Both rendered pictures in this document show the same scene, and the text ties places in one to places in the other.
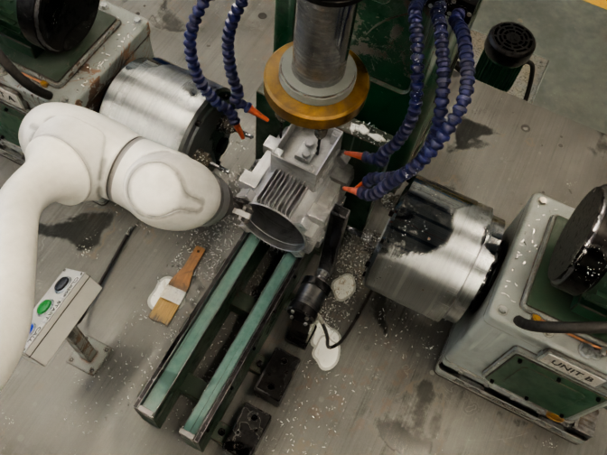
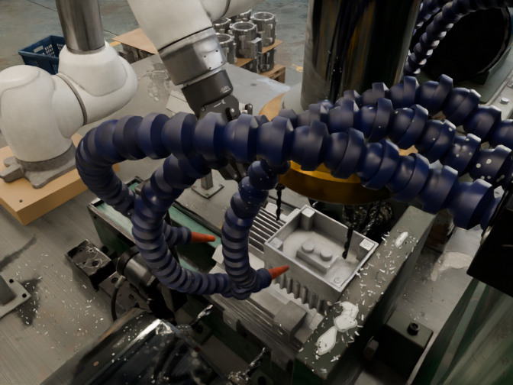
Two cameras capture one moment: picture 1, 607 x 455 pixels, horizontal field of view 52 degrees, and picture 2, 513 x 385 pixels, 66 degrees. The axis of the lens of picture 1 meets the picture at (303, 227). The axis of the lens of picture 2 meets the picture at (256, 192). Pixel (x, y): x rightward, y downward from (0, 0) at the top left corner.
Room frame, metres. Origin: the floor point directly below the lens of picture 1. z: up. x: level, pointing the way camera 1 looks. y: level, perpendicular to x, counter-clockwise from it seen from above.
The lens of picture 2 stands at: (0.76, -0.34, 1.55)
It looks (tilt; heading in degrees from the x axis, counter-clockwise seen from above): 42 degrees down; 110
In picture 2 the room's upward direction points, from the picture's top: straight up
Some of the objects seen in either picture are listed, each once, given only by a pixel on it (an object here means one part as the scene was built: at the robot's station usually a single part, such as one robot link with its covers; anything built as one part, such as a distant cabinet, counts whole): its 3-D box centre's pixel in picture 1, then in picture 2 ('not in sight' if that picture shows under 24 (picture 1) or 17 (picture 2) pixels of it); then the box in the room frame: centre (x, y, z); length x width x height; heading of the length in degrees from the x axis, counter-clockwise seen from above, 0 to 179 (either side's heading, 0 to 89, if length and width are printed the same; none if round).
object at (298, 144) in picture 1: (306, 153); (318, 260); (0.72, 0.02, 1.11); 0.12 x 0.11 x 0.07; 160
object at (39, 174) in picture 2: not in sight; (40, 156); (-0.13, 0.28, 0.88); 0.22 x 0.18 x 0.06; 73
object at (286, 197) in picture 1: (294, 191); (291, 283); (0.68, 0.03, 1.02); 0.20 x 0.19 x 0.19; 160
